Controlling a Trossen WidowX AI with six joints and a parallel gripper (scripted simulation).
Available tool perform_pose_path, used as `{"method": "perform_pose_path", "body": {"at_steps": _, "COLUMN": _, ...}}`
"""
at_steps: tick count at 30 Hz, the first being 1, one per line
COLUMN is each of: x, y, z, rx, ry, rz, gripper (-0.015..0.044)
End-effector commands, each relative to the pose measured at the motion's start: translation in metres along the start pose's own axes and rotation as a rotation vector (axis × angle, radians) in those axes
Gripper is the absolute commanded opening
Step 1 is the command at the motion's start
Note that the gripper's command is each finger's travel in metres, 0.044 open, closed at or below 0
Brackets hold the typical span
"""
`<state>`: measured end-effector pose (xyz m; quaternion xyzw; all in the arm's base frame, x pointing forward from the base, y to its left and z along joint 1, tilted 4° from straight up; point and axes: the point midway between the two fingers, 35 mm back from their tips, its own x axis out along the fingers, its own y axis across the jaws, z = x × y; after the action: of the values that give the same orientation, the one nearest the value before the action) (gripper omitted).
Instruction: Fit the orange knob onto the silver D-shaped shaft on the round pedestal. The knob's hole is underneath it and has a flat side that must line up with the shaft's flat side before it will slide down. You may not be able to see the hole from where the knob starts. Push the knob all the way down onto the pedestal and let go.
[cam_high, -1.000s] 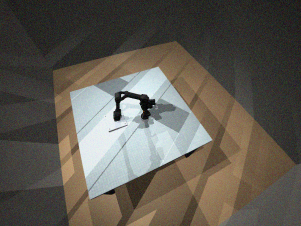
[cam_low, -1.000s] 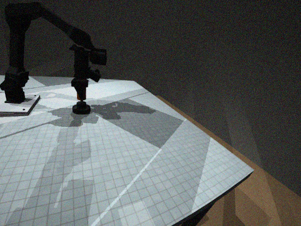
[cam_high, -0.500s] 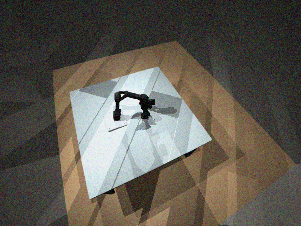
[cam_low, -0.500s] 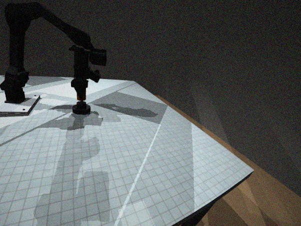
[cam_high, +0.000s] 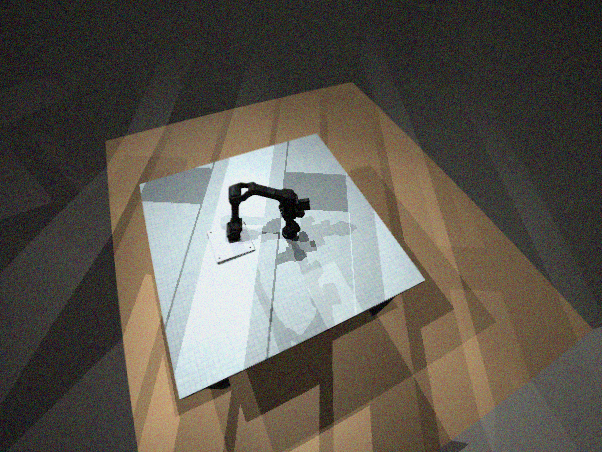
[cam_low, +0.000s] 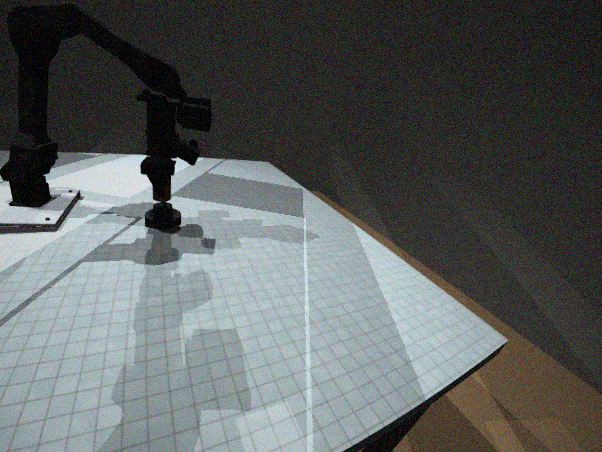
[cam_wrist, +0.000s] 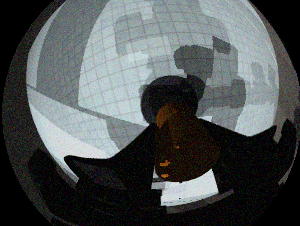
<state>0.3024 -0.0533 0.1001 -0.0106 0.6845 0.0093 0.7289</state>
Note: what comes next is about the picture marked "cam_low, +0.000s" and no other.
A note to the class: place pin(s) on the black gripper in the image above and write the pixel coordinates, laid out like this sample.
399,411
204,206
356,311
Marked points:
158,166

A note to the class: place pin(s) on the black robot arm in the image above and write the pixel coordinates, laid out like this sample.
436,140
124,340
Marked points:
35,33

